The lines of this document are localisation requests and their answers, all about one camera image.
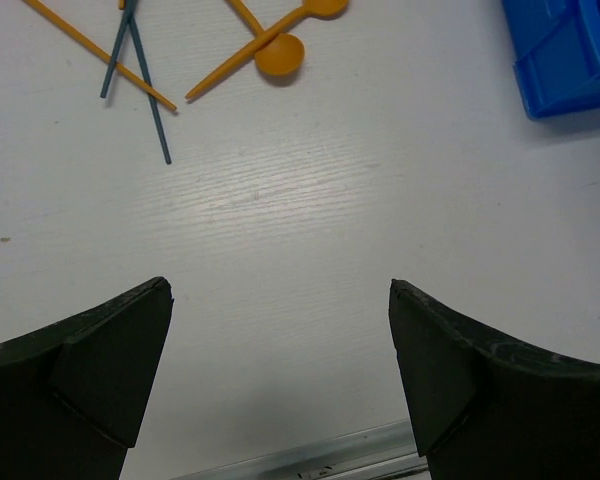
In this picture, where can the blue divided plastic bin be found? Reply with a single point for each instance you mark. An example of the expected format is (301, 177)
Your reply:
(557, 54)

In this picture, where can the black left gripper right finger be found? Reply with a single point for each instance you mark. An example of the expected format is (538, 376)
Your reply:
(486, 405)

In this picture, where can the yellow plastic spoon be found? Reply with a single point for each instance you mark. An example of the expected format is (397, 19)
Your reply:
(282, 56)
(318, 9)

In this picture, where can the blue chopstick upright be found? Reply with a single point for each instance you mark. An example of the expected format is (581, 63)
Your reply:
(141, 57)

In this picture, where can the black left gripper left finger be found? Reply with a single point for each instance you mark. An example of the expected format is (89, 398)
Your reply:
(73, 394)

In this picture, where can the yellow chopstick left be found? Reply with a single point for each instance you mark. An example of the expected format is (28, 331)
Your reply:
(93, 48)

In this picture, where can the blue chopstick slanted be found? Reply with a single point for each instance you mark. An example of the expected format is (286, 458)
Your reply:
(127, 14)

